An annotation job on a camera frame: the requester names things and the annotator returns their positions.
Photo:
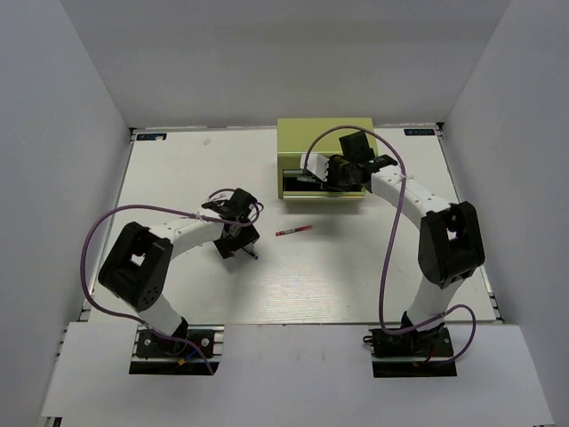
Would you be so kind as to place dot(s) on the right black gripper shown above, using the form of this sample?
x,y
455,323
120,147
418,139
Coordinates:
x,y
331,183

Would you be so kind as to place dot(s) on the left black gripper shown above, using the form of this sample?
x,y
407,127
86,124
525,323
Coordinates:
x,y
249,234

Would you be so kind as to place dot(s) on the blue pen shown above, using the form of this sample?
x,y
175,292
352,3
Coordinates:
x,y
252,254

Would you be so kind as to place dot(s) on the green refill pen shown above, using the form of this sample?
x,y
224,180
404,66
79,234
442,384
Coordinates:
x,y
307,179

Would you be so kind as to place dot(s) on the red refill pen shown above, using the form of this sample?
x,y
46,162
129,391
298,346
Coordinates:
x,y
293,230

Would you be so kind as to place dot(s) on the green metal drawer toolbox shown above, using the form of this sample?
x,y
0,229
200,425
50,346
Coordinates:
x,y
294,136

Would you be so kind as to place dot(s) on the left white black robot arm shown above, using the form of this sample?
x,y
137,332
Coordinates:
x,y
136,267

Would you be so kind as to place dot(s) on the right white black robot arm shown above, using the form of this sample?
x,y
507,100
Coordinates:
x,y
450,243

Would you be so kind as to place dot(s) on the right corner label sticker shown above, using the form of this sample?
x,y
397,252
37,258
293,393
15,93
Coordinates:
x,y
419,132

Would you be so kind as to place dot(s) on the corner label sticker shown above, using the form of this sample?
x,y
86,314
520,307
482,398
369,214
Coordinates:
x,y
151,137
419,132

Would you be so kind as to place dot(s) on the left corner label sticker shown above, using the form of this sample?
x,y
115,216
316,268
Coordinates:
x,y
151,137

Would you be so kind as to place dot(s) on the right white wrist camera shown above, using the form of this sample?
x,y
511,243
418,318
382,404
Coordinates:
x,y
315,165

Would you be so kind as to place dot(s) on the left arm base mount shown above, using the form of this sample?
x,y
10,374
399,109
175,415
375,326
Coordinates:
x,y
155,356

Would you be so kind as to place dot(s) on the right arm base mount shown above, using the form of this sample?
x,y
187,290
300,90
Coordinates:
x,y
412,355

